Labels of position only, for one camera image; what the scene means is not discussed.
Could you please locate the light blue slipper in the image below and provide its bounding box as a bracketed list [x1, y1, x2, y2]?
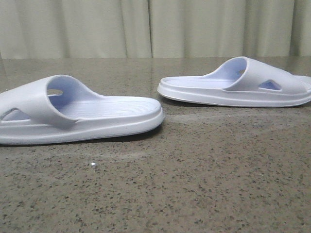
[157, 56, 311, 107]
[0, 75, 164, 145]

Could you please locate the beige curtain backdrop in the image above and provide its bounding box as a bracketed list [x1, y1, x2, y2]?
[0, 0, 311, 59]

